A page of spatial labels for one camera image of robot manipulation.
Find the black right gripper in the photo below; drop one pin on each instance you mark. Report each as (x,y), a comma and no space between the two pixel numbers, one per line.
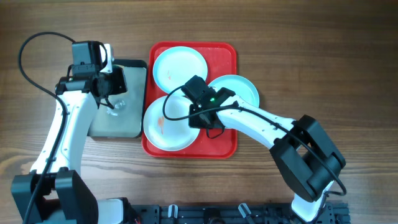
(194,122)

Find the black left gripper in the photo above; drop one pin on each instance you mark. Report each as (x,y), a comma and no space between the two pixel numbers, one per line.
(121,87)

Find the white plate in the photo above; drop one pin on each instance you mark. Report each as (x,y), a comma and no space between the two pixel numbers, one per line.
(163,133)

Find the turquoise plate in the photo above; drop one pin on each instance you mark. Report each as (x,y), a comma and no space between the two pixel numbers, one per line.
(240,85)

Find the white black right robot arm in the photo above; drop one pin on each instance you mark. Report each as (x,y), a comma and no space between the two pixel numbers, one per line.
(304,154)

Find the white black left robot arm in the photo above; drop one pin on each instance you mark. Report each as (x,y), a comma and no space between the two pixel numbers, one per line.
(53,191)

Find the black water tray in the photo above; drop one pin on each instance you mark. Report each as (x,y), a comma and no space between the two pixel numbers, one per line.
(125,120)

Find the red plastic tray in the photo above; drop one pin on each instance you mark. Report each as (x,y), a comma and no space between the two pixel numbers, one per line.
(221,59)

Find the light blue far plate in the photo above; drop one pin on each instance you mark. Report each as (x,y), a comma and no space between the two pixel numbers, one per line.
(176,65)

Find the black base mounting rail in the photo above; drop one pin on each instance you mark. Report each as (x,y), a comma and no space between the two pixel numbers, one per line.
(269,213)

